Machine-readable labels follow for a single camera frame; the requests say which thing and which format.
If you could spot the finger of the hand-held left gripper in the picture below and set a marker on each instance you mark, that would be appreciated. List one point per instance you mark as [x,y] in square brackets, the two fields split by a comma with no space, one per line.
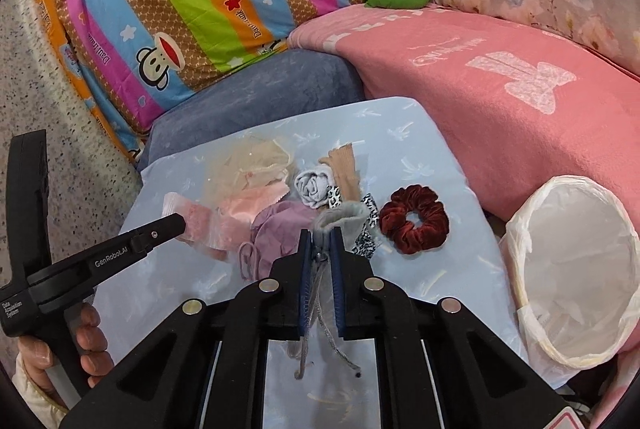
[160,231]

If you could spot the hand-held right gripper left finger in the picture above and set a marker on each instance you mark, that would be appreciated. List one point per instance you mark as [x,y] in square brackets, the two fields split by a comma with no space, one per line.
[303,284]

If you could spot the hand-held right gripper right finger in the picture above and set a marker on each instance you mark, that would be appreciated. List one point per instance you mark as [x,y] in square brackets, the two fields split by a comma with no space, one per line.
[340,284]

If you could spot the grey sock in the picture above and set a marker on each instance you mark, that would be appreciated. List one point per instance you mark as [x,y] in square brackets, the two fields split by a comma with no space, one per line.
[312,189]

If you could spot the white plastic-lined bin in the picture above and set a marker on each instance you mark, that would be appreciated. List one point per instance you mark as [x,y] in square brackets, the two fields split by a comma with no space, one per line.
[575,259]

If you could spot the person's left hand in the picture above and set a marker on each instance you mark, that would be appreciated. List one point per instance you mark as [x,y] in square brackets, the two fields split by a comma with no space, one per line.
[95,349]

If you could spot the purple face mask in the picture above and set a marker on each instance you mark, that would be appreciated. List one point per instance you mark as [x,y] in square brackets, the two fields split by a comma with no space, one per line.
[280,229]

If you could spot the dark red velvet scrunchie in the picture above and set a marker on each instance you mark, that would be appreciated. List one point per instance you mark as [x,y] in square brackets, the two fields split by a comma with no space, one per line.
[395,224]

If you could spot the leopard-print hair band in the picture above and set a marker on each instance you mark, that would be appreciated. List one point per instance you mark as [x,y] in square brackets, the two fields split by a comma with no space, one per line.
[367,204]

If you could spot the beige mesh fabric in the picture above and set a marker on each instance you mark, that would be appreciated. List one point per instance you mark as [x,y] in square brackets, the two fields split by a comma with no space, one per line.
[235,169]

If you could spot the beige ribbed sock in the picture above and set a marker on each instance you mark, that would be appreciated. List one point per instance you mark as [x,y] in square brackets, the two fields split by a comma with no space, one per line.
[345,169]

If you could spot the light blue patterned cloth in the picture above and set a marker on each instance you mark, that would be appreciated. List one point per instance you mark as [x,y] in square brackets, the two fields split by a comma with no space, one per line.
[425,159]

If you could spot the blue-grey cushion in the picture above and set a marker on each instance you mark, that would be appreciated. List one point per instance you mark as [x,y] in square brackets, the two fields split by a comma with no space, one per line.
[275,84]

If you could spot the striped monkey-print quilt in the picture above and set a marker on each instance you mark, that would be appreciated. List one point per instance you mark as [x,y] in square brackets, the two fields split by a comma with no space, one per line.
[175,9]

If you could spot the pink blanket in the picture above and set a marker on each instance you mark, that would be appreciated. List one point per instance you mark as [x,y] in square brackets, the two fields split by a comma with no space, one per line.
[500,109]

